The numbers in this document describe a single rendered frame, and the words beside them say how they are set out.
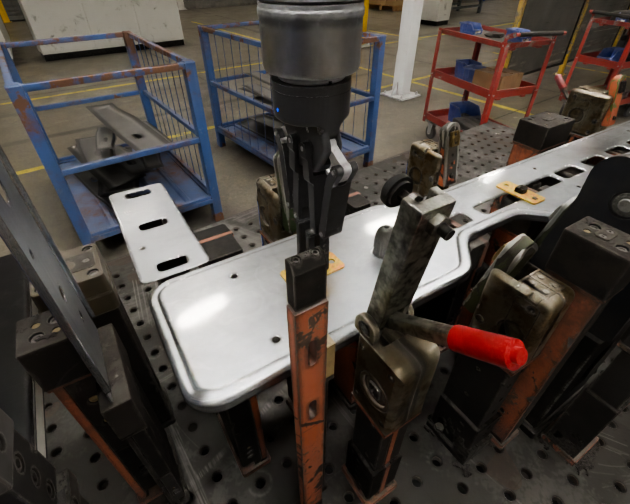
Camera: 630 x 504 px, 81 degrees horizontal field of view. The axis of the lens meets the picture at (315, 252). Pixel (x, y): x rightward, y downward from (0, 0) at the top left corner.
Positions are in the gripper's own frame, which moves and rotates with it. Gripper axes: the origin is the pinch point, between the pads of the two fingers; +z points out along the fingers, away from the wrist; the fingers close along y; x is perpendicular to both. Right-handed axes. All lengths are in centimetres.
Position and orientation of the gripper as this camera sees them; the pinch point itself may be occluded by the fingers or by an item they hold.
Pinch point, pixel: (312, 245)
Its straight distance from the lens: 47.1
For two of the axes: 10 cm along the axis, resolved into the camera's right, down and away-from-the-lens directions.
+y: -5.3, -5.3, 6.6
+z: 0.0, 7.8, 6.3
